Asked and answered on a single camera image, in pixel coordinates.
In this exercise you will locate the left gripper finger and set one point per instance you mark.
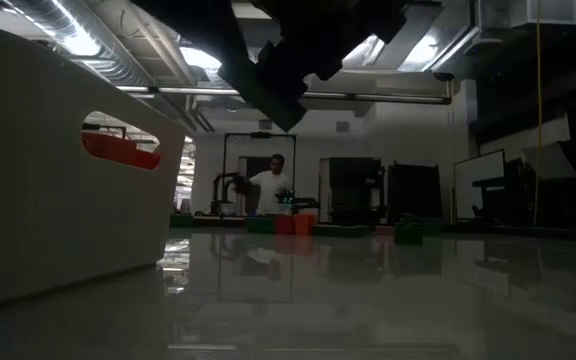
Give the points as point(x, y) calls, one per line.
point(248, 75)

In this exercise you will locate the dark green studded brick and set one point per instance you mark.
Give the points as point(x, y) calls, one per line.
point(182, 220)
point(259, 224)

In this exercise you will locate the red-orange studded brick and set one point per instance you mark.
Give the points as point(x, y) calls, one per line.
point(118, 150)

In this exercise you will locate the small orange block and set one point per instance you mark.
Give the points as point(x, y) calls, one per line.
point(304, 224)

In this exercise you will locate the green long block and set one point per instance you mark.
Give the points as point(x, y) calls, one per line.
point(340, 230)

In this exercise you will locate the white plastic bin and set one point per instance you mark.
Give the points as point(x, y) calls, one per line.
point(43, 175)

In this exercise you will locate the black background robot arm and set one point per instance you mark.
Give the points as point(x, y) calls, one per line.
point(220, 192)

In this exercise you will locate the ceiling light tube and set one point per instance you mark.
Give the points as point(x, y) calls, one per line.
point(368, 97)

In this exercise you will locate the person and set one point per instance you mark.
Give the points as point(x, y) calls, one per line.
point(268, 187)

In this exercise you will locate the small red block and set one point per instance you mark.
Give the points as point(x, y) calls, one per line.
point(284, 224)

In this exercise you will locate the black cabinet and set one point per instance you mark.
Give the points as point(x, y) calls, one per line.
point(414, 192)
point(355, 190)

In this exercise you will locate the pink long block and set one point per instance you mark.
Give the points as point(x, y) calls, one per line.
point(384, 230)

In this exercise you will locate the whiteboard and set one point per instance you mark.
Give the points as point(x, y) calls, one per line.
point(478, 185)

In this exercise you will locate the black gantry frame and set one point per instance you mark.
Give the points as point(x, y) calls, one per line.
point(260, 134)

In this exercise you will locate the silver ceiling duct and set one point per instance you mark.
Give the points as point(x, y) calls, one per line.
point(68, 35)

